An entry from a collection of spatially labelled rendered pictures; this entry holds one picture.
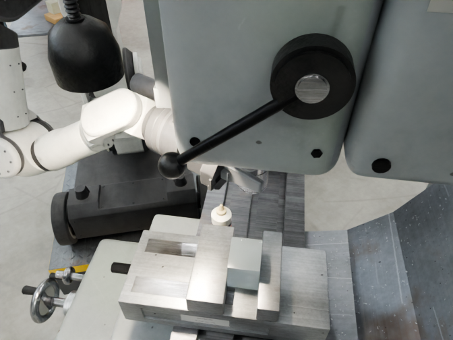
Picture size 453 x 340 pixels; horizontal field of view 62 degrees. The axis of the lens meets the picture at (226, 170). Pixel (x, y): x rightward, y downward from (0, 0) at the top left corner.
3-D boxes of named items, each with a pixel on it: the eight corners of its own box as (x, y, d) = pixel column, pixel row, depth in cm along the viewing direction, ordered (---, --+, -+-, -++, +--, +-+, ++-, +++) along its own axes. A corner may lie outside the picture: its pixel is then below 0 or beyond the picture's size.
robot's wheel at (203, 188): (197, 197, 163) (194, 164, 149) (208, 196, 163) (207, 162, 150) (203, 235, 149) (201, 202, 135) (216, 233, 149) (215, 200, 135)
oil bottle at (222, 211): (210, 245, 79) (209, 211, 71) (214, 229, 82) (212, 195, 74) (229, 247, 79) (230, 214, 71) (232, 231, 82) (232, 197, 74)
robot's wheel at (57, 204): (69, 215, 156) (54, 181, 142) (82, 213, 157) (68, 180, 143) (63, 256, 142) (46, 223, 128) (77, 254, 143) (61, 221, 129)
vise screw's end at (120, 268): (112, 274, 70) (109, 268, 69) (114, 266, 72) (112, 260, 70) (133, 276, 70) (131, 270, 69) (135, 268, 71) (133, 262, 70)
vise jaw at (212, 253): (187, 310, 62) (185, 299, 59) (203, 235, 72) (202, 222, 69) (223, 316, 61) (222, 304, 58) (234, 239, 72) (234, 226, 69)
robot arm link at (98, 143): (137, 118, 58) (71, 146, 63) (167, 131, 67) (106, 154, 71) (130, 80, 60) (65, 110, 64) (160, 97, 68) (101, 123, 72)
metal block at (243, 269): (226, 286, 63) (226, 267, 59) (231, 256, 68) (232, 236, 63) (257, 290, 63) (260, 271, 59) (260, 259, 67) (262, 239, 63)
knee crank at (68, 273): (47, 285, 121) (40, 276, 117) (55, 269, 126) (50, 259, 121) (112, 295, 119) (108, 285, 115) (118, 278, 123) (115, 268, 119)
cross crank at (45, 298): (27, 328, 103) (9, 308, 94) (47, 289, 111) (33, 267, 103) (82, 337, 101) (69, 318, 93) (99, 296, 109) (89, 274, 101)
